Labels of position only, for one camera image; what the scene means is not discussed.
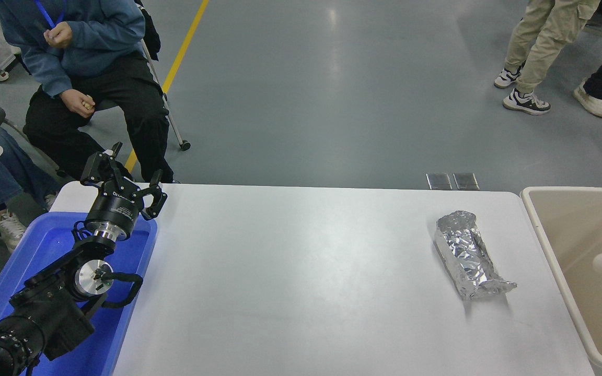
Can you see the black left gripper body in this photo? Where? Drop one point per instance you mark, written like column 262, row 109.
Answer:
column 113, row 211

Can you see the tan paper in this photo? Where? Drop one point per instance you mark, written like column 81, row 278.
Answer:
column 88, row 105

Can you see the silver foil bundle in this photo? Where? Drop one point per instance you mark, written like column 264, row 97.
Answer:
column 465, row 256

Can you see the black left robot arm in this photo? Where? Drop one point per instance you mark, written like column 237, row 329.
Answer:
column 45, row 313

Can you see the person's left forearm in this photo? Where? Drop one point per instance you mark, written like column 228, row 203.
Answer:
column 102, row 36

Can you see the person's right forearm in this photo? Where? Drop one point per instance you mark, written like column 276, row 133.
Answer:
column 45, row 75

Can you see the person's right hand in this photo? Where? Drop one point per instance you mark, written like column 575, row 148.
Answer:
column 76, row 102

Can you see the person's left hand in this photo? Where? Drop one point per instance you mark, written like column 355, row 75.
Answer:
column 59, row 35

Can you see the blue plastic tray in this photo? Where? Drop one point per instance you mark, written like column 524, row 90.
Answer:
column 45, row 245

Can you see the black jacket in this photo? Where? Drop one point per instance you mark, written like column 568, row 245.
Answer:
column 152, row 36

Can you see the silver floor plate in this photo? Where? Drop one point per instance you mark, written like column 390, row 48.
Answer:
column 465, row 180
column 439, row 180

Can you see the large beige bin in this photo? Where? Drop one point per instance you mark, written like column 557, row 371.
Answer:
column 578, row 235

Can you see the grey chair white frame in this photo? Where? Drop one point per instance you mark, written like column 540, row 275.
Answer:
column 184, row 145

